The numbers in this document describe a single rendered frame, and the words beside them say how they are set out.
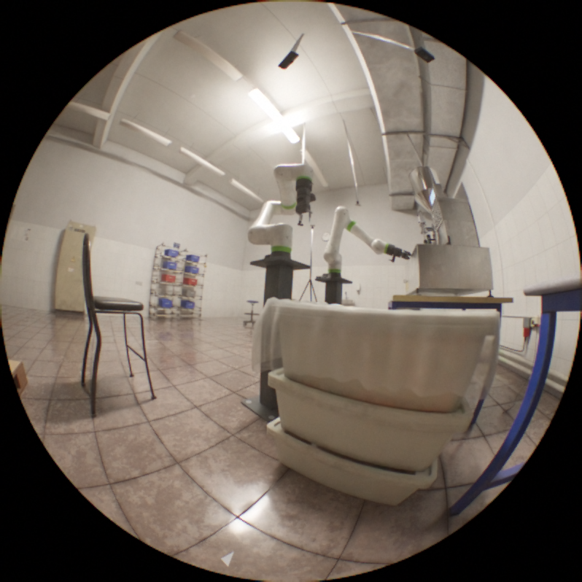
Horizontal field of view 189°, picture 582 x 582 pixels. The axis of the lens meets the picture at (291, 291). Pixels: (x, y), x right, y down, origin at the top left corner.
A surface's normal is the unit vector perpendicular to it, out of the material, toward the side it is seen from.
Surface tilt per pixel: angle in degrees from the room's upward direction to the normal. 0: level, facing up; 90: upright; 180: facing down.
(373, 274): 90
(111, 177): 90
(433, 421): 90
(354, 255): 90
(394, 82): 178
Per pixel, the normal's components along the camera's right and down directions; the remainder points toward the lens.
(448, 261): -0.49, -0.09
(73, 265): 0.87, 0.02
